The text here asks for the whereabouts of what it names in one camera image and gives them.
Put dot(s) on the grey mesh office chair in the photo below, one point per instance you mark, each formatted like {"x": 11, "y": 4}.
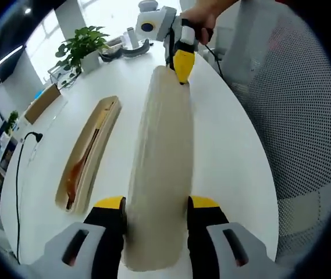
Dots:
{"x": 293, "y": 116}

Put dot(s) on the person's right hand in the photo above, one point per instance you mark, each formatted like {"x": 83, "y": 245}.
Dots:
{"x": 201, "y": 14}

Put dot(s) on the black headset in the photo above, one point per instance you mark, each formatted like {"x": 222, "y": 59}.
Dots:
{"x": 124, "y": 52}

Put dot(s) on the dark red chopstick utensil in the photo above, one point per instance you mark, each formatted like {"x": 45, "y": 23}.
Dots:
{"x": 80, "y": 181}
{"x": 82, "y": 174}

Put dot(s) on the brown cardboard box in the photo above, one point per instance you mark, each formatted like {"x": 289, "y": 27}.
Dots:
{"x": 41, "y": 106}

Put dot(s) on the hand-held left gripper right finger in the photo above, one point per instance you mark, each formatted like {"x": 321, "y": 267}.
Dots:
{"x": 209, "y": 241}

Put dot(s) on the beige cutlery case base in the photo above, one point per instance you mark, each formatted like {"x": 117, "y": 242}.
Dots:
{"x": 95, "y": 145}

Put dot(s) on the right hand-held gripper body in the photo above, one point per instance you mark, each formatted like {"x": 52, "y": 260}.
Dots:
{"x": 159, "y": 24}

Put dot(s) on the large bright window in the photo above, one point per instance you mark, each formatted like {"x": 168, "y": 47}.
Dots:
{"x": 54, "y": 35}

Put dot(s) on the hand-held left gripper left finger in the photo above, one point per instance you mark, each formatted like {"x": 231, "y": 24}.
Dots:
{"x": 95, "y": 241}

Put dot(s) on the dark red wooden spoon utensil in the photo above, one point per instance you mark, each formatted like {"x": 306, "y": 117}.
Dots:
{"x": 76, "y": 171}

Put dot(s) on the potted green plant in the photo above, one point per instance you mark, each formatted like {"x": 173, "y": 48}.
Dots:
{"x": 81, "y": 49}

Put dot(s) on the small green plant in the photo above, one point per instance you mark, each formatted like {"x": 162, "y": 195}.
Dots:
{"x": 13, "y": 120}

